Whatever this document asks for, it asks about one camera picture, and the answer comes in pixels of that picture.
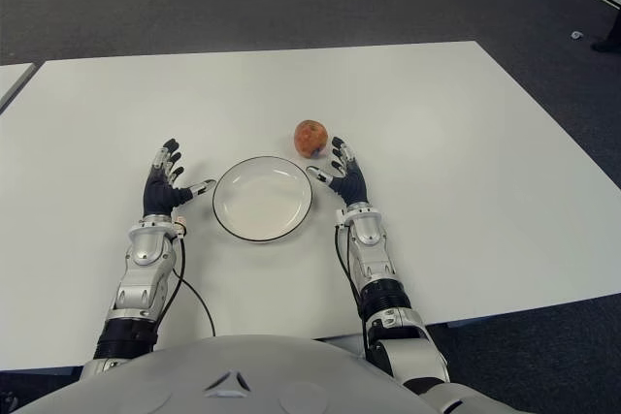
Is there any red apple with blue sticker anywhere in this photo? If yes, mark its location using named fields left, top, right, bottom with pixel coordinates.
left=294, top=118, right=330, bottom=159

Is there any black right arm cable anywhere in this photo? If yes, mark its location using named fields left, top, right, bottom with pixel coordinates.
left=333, top=224, right=371, bottom=352

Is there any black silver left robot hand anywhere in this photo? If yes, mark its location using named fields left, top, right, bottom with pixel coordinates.
left=142, top=138, right=217, bottom=218

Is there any white neighbouring table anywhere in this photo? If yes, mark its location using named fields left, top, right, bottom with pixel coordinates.
left=0, top=62, right=38, bottom=114

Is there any white plate with black rim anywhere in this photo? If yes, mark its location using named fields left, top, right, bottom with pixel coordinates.
left=212, top=155, right=314, bottom=242

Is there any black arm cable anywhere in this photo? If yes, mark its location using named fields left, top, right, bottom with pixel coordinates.
left=170, top=234, right=215, bottom=337
left=333, top=224, right=371, bottom=352

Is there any grey robot torso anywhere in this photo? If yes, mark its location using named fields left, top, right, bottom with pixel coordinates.
left=0, top=334, right=491, bottom=414

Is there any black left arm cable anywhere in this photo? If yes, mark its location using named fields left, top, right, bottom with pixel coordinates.
left=170, top=234, right=215, bottom=337

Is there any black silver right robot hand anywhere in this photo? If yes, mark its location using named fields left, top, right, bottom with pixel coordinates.
left=306, top=135, right=370, bottom=206

